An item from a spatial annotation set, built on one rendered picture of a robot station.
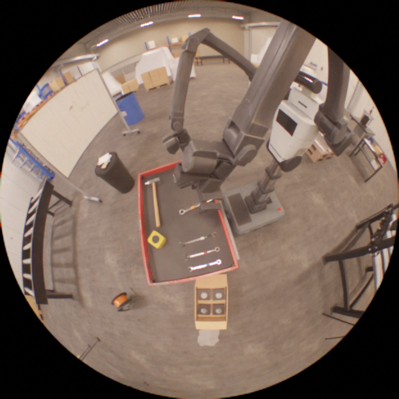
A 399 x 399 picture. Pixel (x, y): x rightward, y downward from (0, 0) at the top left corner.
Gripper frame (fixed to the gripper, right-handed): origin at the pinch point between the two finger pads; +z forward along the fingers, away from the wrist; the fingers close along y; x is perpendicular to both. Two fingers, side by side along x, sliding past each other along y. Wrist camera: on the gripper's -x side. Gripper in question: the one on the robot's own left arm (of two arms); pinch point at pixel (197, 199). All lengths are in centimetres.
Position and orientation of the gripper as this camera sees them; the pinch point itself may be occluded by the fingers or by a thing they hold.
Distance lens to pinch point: 44.5
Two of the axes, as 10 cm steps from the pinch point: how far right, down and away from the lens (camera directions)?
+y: 2.6, 8.6, -4.5
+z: -3.8, 5.1, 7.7
